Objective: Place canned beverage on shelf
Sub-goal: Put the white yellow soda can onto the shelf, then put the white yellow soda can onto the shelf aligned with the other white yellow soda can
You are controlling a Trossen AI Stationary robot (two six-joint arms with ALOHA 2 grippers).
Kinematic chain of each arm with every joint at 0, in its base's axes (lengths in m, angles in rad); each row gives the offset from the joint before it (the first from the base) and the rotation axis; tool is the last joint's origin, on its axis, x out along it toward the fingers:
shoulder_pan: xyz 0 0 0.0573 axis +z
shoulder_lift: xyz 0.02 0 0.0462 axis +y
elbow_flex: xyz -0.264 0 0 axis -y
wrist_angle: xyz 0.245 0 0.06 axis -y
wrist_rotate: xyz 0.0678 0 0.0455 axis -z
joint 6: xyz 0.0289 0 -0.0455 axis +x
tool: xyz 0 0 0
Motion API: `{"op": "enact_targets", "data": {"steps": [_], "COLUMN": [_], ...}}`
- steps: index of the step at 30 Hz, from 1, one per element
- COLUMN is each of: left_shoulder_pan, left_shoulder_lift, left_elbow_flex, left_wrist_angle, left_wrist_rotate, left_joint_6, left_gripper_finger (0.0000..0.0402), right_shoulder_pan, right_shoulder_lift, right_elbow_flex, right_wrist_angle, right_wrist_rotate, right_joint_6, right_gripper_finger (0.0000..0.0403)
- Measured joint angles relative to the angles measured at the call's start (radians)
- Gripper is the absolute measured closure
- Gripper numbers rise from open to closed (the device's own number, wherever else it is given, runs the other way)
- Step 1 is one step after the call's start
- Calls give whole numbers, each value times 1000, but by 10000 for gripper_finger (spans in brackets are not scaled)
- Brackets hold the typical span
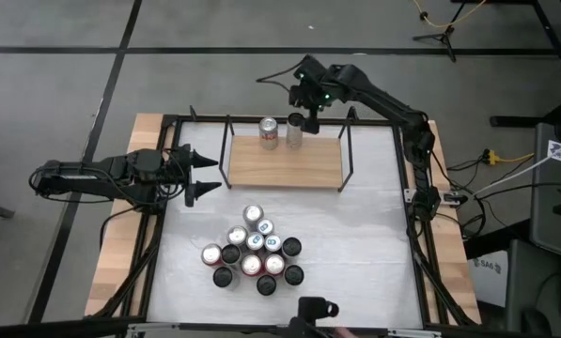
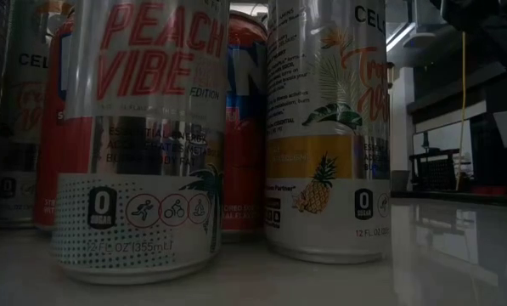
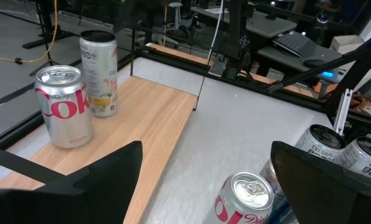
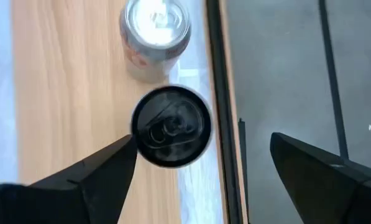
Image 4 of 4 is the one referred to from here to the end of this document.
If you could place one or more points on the Celsius Tropical Vibe can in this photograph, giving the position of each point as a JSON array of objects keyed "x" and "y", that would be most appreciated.
[{"x": 172, "y": 127}]

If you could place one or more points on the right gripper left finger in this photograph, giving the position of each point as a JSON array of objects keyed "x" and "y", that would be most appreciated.
[{"x": 89, "y": 193}]

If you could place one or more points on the silver soda can red lettering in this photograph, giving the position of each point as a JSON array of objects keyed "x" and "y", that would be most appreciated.
[{"x": 155, "y": 37}]

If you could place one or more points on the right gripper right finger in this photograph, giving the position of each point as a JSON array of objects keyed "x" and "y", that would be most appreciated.
[{"x": 328, "y": 186}]

